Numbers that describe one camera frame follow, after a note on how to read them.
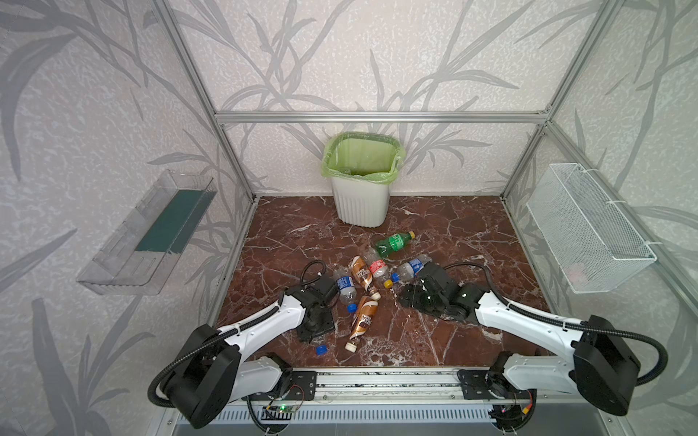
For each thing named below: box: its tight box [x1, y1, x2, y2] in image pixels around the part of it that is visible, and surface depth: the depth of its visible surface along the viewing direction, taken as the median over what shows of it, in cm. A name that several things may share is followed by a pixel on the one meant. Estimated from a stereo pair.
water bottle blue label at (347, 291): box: [336, 266, 358, 314], surface depth 90 cm
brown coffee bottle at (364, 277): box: [349, 255, 382, 301], surface depth 93 cm
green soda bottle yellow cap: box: [374, 230, 416, 259], surface depth 101 cm
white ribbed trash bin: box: [330, 176, 390, 228], surface depth 98 cm
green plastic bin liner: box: [320, 131, 406, 185], surface depth 103 cm
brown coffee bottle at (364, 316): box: [345, 295, 379, 354], surface depth 83 cm
